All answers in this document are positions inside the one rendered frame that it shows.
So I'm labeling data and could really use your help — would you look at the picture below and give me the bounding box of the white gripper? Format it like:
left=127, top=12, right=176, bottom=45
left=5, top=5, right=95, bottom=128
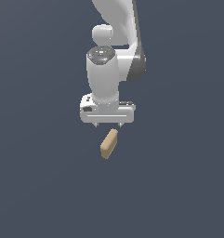
left=79, top=93, right=137, bottom=128

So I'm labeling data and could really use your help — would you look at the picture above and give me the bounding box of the tan rectangular block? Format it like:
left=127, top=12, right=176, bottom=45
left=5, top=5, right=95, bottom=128
left=99, top=128, right=119, bottom=160

